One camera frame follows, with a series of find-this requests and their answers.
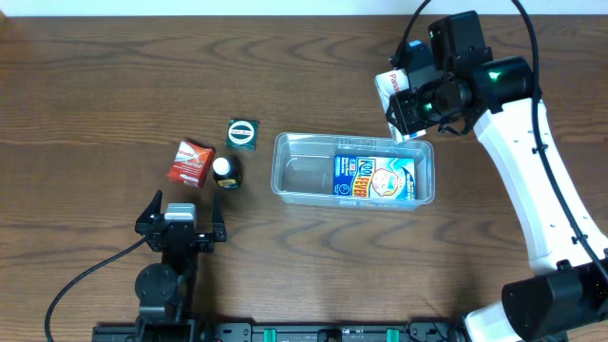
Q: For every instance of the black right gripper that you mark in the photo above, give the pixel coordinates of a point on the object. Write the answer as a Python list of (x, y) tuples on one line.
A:
[(406, 112)]

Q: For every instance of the blue Kool Fever box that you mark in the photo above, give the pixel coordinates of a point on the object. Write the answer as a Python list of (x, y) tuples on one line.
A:
[(369, 177)]

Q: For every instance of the clear plastic container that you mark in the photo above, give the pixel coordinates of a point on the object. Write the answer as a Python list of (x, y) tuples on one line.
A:
[(303, 165)]

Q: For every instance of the green Zam-Buk box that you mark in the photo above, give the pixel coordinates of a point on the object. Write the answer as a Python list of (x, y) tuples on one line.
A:
[(242, 135)]

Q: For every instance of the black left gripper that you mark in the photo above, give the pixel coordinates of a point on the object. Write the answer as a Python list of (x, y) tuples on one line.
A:
[(180, 235)]

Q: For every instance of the white Panadol box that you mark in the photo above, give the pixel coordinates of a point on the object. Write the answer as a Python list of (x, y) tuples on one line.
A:
[(387, 84)]

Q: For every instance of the dark Woods syrup bottle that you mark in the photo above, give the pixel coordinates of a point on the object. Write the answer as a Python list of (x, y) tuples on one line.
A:
[(227, 172)]

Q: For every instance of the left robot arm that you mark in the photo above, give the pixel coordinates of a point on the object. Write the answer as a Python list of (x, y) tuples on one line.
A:
[(166, 289)]

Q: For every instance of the red Panadol ActiFast box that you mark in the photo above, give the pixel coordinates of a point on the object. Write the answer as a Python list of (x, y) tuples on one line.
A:
[(191, 164)]

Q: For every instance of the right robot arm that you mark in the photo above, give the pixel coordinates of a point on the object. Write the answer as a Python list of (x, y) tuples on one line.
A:
[(455, 78)]

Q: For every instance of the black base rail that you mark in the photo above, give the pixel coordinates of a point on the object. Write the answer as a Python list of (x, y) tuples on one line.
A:
[(285, 332)]

